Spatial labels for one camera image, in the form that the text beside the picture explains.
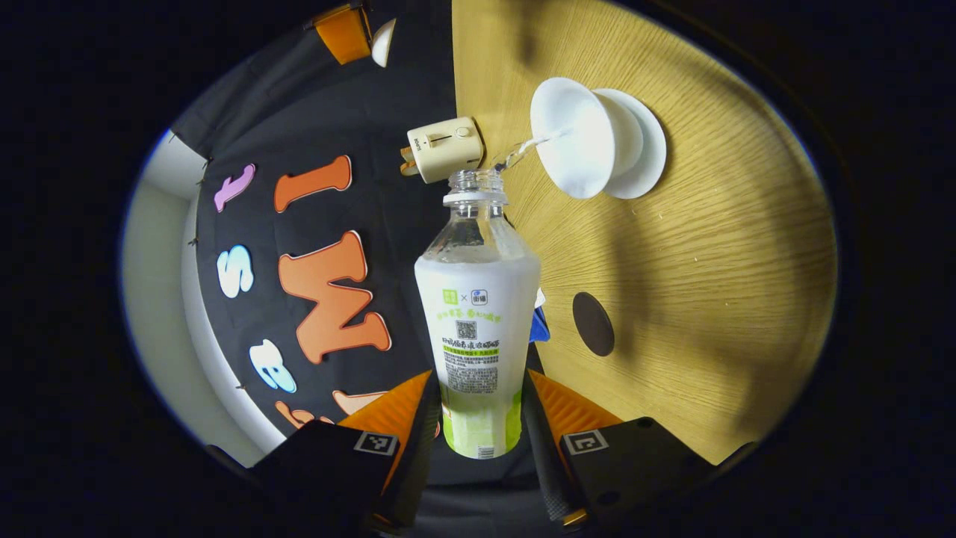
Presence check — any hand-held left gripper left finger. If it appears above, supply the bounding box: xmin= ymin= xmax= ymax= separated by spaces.
xmin=250 ymin=370 xmax=441 ymax=535

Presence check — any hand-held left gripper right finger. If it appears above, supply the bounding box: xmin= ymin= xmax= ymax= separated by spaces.
xmin=523 ymin=370 xmax=714 ymax=531

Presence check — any clear water bottle green label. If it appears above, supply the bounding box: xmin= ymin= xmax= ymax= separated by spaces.
xmin=415 ymin=168 xmax=542 ymax=460

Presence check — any dark round coaster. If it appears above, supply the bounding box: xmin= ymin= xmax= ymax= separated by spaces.
xmin=572 ymin=291 xmax=615 ymax=357

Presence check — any white teacup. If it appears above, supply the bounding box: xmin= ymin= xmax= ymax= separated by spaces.
xmin=530 ymin=77 xmax=643 ymax=200

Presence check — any blue folded towel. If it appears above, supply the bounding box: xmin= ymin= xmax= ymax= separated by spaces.
xmin=530 ymin=288 xmax=551 ymax=344

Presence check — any white toaster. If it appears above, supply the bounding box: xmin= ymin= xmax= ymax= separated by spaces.
xmin=407 ymin=116 xmax=485 ymax=185

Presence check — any black backdrop cloth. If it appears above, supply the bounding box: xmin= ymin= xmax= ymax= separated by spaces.
xmin=168 ymin=0 xmax=542 ymax=524

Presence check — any white saucer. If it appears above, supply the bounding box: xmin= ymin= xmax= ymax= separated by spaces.
xmin=594 ymin=88 xmax=668 ymax=200

